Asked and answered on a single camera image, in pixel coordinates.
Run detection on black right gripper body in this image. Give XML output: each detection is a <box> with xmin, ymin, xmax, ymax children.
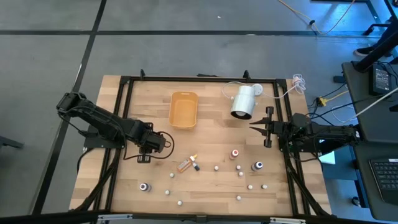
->
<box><xmin>264</xmin><ymin>106</ymin><xmax>293</xmax><ymax>149</ymax></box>

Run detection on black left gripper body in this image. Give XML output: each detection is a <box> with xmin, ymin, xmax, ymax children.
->
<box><xmin>136</xmin><ymin>123</ymin><xmax>167</xmax><ymax>164</ymax></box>

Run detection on yellow food coloring bottle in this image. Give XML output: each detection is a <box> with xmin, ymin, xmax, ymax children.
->
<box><xmin>177</xmin><ymin>154</ymin><xmax>198</xmax><ymax>174</ymax></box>

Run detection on white spot lamp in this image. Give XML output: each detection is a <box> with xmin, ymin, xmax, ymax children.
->
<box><xmin>229</xmin><ymin>83</ymin><xmax>264</xmax><ymax>121</ymax></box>

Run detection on orange plastic basket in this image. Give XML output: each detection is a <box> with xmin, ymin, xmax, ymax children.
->
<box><xmin>168</xmin><ymin>91</ymin><xmax>199</xmax><ymax>130</ymax></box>

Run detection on black desk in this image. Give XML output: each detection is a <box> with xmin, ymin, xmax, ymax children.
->
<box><xmin>350</xmin><ymin>139</ymin><xmax>398</xmax><ymax>222</ymax></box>
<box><xmin>341</xmin><ymin>60</ymin><xmax>398</xmax><ymax>144</ymax></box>

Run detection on black power adapter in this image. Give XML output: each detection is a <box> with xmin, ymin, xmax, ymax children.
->
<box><xmin>369</xmin><ymin>63</ymin><xmax>393</xmax><ymax>96</ymax></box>

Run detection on black slanted desk leg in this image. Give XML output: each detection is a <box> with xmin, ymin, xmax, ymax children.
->
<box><xmin>354</xmin><ymin>40</ymin><xmax>398</xmax><ymax>73</ymax></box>

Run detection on person's shoe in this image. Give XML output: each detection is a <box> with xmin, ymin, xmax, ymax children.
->
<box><xmin>354</xmin><ymin>46</ymin><xmax>377</xmax><ymax>57</ymax></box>

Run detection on black keyboard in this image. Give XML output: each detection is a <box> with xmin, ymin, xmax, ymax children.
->
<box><xmin>368</xmin><ymin>157</ymin><xmax>398</xmax><ymax>203</ymax></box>

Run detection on black chair base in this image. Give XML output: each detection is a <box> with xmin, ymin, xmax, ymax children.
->
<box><xmin>363</xmin><ymin>23</ymin><xmax>392</xmax><ymax>35</ymax></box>

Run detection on black stand foot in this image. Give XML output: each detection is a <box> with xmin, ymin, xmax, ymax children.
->
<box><xmin>0</xmin><ymin>135</ymin><xmax>25</xmax><ymax>149</ymax></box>

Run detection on person's leg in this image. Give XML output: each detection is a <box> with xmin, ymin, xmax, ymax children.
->
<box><xmin>371</xmin><ymin>15</ymin><xmax>398</xmax><ymax>57</ymax></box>

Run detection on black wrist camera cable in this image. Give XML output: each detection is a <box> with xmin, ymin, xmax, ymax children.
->
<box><xmin>123</xmin><ymin>130</ymin><xmax>175</xmax><ymax>161</ymax></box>

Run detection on white lamp cable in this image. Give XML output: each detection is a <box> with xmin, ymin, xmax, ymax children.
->
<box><xmin>221</xmin><ymin>73</ymin><xmax>307</xmax><ymax>100</ymax></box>

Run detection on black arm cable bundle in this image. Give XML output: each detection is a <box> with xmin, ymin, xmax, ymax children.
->
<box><xmin>74</xmin><ymin>147</ymin><xmax>121</xmax><ymax>212</ymax></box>
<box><xmin>284</xmin><ymin>152</ymin><xmax>330</xmax><ymax>217</ymax></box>

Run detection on black metal table frame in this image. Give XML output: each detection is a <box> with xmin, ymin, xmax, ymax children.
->
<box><xmin>93</xmin><ymin>68</ymin><xmax>312</xmax><ymax>218</ymax></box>

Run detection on silver metal bracket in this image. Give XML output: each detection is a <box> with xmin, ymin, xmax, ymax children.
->
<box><xmin>96</xmin><ymin>213</ymin><xmax>134</xmax><ymax>222</ymax></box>

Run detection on aluminium frame rail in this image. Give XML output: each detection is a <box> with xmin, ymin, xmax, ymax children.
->
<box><xmin>269</xmin><ymin>217</ymin><xmax>307</xmax><ymax>224</ymax></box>

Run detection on white thick cable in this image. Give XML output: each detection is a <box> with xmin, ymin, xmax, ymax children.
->
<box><xmin>354</xmin><ymin>88</ymin><xmax>398</xmax><ymax>121</ymax></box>

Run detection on yellow floor cable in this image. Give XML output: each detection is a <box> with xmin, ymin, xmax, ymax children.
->
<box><xmin>277</xmin><ymin>0</ymin><xmax>357</xmax><ymax>35</ymax></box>

